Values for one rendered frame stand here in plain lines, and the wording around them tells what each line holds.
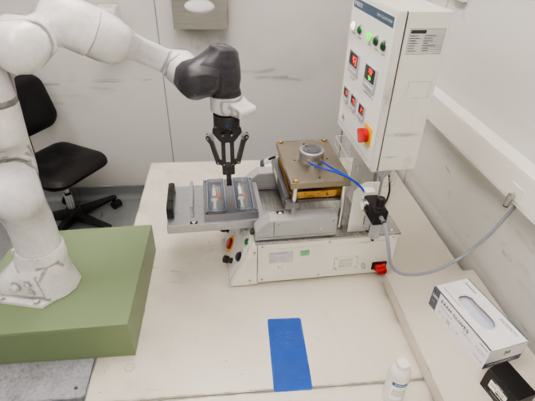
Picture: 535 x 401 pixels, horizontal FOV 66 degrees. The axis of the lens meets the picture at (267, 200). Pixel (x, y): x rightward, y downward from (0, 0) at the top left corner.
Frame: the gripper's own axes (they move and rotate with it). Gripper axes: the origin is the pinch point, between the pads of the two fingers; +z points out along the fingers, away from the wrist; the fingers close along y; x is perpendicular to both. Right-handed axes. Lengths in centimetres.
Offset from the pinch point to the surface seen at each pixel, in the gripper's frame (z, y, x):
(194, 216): 10.5, 11.1, 7.2
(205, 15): -20, 7, -139
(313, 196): 3.6, -25.0, 9.4
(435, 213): 30, -81, -12
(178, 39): -5, 23, -153
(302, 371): 33, -16, 48
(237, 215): 8.9, -2.0, 9.7
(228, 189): 8.0, 0.1, -3.4
